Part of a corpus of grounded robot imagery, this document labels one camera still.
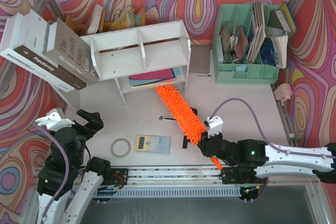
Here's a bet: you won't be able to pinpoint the clear tape roll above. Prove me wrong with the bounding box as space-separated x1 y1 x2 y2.
110 138 131 158

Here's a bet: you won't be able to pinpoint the black clip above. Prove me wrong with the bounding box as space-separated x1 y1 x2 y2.
182 135 190 149

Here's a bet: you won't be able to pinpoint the orange microfiber duster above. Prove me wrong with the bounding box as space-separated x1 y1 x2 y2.
154 84 224 170

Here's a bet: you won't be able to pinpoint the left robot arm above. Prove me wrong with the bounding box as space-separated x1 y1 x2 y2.
33 108 111 223

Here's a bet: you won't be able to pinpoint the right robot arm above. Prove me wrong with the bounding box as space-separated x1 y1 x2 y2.
197 132 335 184

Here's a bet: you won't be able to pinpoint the white wooden bookshelf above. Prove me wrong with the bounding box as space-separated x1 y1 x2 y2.
82 20 191 101

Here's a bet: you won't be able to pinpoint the white side shelf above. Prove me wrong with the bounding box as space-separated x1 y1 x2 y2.
52 85 80 112

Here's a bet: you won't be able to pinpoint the black silver stapler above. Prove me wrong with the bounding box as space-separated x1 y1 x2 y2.
191 108 198 116

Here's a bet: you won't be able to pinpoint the beige blue calculator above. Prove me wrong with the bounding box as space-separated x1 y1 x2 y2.
134 135 171 154

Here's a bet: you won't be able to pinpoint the pink pig figurine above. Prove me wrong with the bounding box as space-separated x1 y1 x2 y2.
274 83 292 106

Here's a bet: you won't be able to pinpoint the stack of coloured paper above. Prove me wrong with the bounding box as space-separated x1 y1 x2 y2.
128 67 182 88

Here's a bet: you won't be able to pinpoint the grey book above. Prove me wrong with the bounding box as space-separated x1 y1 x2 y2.
45 18 99 85

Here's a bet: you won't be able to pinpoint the brown book Fredonia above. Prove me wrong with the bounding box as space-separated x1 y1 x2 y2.
14 10 87 92

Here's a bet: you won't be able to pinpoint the books behind shelf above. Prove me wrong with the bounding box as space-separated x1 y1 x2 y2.
65 4 145 36

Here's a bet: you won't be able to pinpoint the mint green desk organizer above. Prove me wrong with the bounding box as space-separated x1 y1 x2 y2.
212 2 279 84

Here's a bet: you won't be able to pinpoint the white book Mademoiselle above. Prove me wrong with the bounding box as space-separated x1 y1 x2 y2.
1 10 77 92

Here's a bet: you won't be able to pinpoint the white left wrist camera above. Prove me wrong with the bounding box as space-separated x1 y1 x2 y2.
35 108 75 132

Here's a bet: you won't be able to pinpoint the aluminium mounting rail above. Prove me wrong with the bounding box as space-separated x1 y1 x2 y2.
31 166 320 188

